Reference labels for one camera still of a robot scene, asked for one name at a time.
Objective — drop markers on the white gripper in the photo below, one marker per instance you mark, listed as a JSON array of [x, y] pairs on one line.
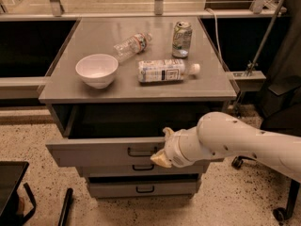
[[174, 151]]

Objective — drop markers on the grey top drawer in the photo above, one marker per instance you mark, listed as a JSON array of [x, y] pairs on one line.
[[120, 134]]

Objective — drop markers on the grey drawer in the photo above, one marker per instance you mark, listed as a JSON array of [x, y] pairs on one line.
[[120, 134], [139, 170], [144, 189]]

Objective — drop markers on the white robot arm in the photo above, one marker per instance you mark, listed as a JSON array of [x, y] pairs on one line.
[[219, 135]]

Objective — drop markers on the grey middle drawer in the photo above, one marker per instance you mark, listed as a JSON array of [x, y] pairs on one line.
[[139, 170]]

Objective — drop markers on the grey drawer cabinet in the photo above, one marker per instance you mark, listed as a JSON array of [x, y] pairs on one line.
[[99, 35]]

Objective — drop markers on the grey bottom drawer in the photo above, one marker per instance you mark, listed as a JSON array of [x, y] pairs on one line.
[[144, 189]]

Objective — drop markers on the white labelled drink bottle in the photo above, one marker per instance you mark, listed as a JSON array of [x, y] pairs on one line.
[[165, 70]]

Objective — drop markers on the white bowl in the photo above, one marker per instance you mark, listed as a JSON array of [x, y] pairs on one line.
[[97, 71]]

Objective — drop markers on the clear crushed water bottle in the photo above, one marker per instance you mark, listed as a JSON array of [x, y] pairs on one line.
[[136, 44]]

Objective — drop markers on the black bar on floor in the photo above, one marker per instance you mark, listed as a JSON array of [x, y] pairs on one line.
[[66, 208]]

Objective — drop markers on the metal clamp stand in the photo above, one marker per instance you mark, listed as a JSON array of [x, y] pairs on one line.
[[256, 7]]

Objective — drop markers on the green soda can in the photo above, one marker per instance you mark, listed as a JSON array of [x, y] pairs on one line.
[[181, 41]]

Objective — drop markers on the black office chair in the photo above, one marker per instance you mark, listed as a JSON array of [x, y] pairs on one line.
[[283, 121]]

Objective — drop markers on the black side table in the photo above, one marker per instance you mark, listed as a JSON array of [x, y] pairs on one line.
[[11, 175]]

